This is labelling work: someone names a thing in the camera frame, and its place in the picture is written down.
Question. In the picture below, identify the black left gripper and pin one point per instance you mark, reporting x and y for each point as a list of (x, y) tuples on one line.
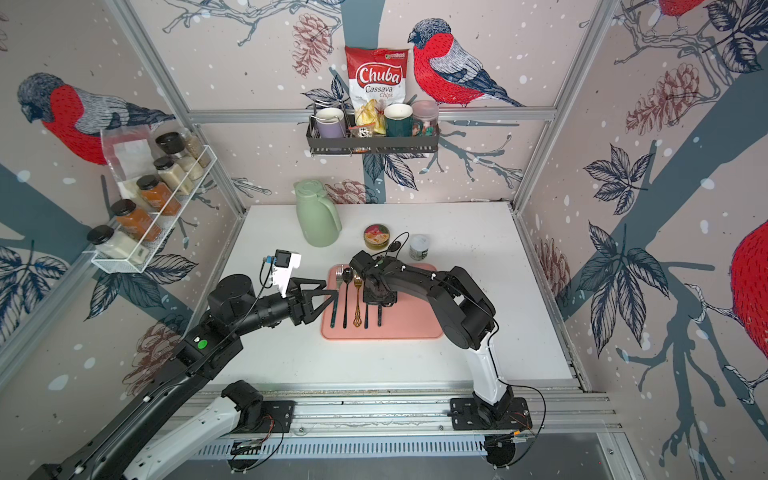
[(303, 310)]

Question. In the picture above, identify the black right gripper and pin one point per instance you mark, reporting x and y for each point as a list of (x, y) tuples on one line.
[(366, 298)]

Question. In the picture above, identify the black spoon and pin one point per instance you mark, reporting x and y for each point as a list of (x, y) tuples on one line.
[(392, 248), (347, 277)]

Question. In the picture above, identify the teal handle fork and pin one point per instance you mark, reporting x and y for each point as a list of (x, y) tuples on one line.
[(339, 280)]

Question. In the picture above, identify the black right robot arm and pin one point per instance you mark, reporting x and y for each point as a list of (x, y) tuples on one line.
[(462, 310)]

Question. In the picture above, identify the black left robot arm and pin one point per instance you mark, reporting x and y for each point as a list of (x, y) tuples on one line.
[(234, 311)]

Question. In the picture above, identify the pink plastic tray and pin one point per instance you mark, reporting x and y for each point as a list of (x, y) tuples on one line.
[(408, 319)]

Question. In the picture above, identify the round red yellow tin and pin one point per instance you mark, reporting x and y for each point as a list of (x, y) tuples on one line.
[(376, 237)]

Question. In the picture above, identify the small white green can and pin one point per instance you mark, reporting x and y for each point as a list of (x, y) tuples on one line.
[(419, 247)]

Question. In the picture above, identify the green thermos jug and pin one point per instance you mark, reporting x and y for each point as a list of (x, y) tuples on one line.
[(317, 213)]

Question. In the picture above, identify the small snack packet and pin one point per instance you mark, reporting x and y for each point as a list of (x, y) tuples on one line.
[(362, 131)]

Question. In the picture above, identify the dark green mug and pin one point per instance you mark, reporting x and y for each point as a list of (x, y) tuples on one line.
[(399, 120)]

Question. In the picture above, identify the orange spice jar middle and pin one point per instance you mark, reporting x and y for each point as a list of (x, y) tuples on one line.
[(158, 195)]

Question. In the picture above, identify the orange spice jar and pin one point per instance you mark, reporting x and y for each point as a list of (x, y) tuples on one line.
[(158, 195), (136, 221)]

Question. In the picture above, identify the purple mug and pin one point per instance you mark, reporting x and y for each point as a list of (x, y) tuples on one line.
[(330, 123)]

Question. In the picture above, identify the beige spice jar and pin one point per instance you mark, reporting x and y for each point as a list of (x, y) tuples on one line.
[(174, 176)]

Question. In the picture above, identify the pink lidded plastic container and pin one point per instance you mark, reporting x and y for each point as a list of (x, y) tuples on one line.
[(425, 118)]

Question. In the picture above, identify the clear acrylic spice rack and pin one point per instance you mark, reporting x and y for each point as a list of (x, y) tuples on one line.
[(148, 245)]

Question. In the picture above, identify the orange spice jar front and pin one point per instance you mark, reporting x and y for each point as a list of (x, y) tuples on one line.
[(136, 221)]

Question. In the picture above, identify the white powder spice jar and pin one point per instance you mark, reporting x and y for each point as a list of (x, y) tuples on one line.
[(116, 244)]

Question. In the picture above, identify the black lid spice jar rear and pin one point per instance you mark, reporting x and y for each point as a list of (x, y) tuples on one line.
[(172, 144)]

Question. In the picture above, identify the Chuba cassava chips bag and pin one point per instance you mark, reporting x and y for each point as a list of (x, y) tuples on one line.
[(377, 75)]

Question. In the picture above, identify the clear plastic bag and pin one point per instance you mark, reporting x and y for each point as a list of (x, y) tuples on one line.
[(129, 156)]

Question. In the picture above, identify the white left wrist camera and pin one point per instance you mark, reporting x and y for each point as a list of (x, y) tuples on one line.
[(281, 265)]

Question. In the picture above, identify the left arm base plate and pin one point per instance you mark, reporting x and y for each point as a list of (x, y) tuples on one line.
[(266, 417)]

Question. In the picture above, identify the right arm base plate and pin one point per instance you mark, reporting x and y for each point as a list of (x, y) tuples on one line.
[(472, 414)]

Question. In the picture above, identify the black wire wall shelf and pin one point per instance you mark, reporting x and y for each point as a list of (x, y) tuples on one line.
[(376, 144)]

